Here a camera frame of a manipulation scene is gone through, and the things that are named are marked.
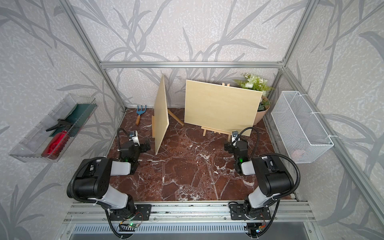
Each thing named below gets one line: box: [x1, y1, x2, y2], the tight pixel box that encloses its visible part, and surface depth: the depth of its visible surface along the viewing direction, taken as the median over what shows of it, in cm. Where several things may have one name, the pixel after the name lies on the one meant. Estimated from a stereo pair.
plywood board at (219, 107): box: [184, 79, 263, 137], surface depth 89 cm
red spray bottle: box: [41, 118, 73, 160], surface depth 61 cm
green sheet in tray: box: [50, 104, 97, 138], surface depth 69 cm
